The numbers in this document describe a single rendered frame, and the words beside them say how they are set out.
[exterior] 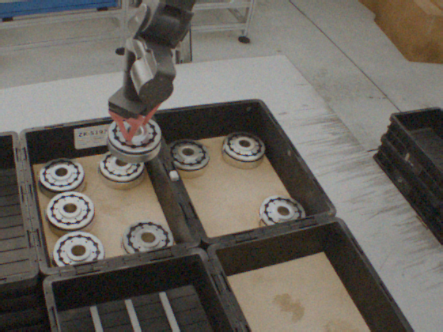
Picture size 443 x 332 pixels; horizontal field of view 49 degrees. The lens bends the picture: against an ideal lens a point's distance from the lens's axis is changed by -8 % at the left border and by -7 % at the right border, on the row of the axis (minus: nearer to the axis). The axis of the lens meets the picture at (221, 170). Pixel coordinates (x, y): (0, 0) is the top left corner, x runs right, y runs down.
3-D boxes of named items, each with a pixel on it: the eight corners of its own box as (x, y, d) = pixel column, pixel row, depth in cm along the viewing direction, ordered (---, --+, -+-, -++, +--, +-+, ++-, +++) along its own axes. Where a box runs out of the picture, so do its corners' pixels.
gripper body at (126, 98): (167, 92, 95) (172, 60, 90) (136, 122, 88) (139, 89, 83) (138, 79, 96) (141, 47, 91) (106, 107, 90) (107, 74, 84)
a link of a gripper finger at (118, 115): (156, 132, 99) (160, 94, 92) (135, 154, 94) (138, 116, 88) (127, 118, 101) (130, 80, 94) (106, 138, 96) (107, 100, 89)
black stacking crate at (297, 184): (143, 149, 128) (145, 113, 120) (252, 133, 139) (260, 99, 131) (197, 280, 103) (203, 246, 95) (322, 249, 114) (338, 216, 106)
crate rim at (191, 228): (19, 137, 111) (18, 129, 109) (145, 118, 122) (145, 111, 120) (43, 284, 86) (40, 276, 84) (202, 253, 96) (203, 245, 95)
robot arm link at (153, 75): (187, 13, 84) (142, -1, 79) (210, 51, 77) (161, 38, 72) (154, 67, 91) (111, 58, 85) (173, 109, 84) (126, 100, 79)
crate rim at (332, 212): (145, 118, 122) (145, 111, 120) (259, 104, 132) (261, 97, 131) (202, 253, 96) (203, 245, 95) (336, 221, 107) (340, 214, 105)
